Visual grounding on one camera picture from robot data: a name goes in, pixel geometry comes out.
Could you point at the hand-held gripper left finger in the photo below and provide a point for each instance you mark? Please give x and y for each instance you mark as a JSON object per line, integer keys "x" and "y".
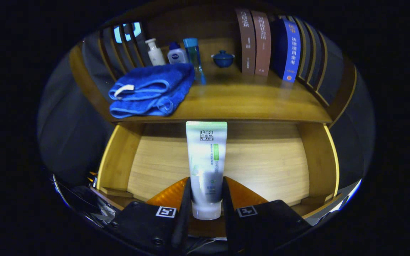
{"x": 187, "y": 197}

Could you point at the clear teal bottle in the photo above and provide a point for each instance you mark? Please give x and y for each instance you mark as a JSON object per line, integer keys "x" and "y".
{"x": 192, "y": 53}

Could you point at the blue book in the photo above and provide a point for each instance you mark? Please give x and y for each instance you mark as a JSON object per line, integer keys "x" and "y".
{"x": 292, "y": 53}

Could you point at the blue lidded teacup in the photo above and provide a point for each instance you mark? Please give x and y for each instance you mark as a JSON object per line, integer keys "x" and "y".
{"x": 222, "y": 60}

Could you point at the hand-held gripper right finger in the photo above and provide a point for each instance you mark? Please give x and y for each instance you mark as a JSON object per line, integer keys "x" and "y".
{"x": 226, "y": 197}

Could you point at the folded blue towel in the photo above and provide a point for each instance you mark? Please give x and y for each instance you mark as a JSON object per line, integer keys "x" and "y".
{"x": 148, "y": 78}

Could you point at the white pump bottle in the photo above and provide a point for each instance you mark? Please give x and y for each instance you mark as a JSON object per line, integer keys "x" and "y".
{"x": 155, "y": 55}

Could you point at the dark brown book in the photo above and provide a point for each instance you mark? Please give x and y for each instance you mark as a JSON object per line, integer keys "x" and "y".
{"x": 247, "y": 46}

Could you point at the white bottle with blue cap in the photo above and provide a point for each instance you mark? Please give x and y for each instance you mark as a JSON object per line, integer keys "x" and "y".
{"x": 176, "y": 56}

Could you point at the brown wooden cabinet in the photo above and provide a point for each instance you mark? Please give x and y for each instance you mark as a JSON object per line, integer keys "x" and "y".
{"x": 208, "y": 44}

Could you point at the white facial cleanser tube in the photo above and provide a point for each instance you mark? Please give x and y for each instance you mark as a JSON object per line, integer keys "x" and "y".
{"x": 206, "y": 149}

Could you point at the brown wooden drawer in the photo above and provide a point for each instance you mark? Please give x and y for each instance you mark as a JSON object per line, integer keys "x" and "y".
{"x": 262, "y": 167}

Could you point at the brown wooden countertop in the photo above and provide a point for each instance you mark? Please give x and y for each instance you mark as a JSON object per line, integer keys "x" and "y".
{"x": 244, "y": 99}

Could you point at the reddish brown book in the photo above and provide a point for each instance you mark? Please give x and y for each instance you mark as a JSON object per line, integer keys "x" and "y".
{"x": 263, "y": 46}

